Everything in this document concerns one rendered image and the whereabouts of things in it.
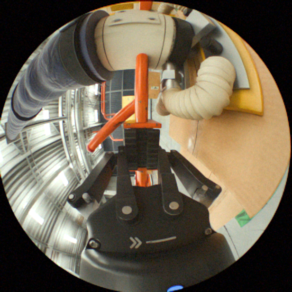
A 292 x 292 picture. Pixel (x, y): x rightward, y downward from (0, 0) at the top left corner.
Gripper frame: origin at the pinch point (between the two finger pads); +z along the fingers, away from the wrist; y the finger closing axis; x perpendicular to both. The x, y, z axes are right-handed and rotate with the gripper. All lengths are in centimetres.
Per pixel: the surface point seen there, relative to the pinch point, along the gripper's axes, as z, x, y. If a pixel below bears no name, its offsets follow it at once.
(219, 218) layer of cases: -13, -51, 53
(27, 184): 21, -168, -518
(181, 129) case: 8.4, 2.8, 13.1
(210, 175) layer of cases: 19, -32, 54
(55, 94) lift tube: 0.5, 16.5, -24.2
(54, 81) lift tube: -4.7, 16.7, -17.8
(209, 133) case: -4.2, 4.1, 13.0
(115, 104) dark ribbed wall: 1048, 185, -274
